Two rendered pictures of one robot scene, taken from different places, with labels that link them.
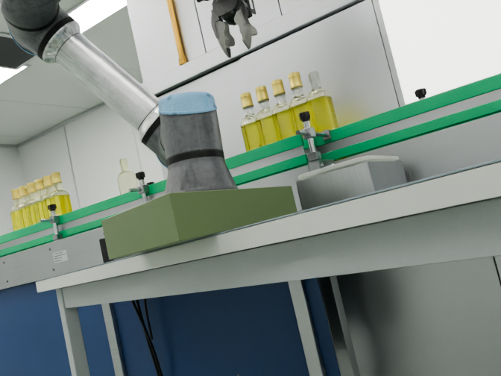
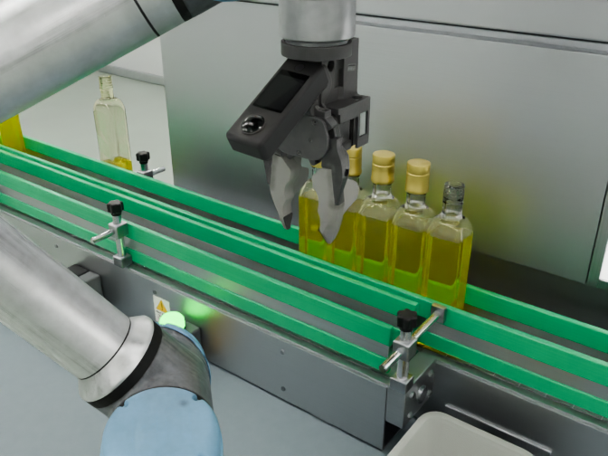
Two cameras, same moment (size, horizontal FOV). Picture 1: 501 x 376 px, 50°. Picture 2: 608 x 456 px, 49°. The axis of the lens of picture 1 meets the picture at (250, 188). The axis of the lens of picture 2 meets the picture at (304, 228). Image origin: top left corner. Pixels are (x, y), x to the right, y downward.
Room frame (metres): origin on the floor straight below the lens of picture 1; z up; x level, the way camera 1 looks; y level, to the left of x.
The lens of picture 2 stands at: (0.58, -0.08, 1.51)
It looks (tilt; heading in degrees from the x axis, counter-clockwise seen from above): 27 degrees down; 4
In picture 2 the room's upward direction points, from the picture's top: straight up
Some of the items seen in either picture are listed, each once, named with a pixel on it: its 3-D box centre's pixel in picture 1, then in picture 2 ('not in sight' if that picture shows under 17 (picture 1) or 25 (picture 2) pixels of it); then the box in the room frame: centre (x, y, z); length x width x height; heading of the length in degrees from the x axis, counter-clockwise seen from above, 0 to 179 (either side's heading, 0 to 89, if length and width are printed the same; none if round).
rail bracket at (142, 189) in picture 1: (139, 193); (109, 239); (1.64, 0.34, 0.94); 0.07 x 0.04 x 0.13; 147
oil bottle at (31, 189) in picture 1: (36, 215); not in sight; (2.21, 0.89, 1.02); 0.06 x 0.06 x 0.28; 57
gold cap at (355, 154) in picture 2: (262, 94); (350, 159); (1.56, -0.10, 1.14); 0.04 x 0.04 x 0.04
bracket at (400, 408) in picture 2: (325, 173); (413, 390); (1.37, -0.20, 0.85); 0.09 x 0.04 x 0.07; 147
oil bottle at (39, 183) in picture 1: (45, 212); not in sight; (2.18, 0.85, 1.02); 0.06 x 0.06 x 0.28; 57
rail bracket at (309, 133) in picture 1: (314, 136); (413, 343); (1.35, -0.19, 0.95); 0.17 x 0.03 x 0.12; 147
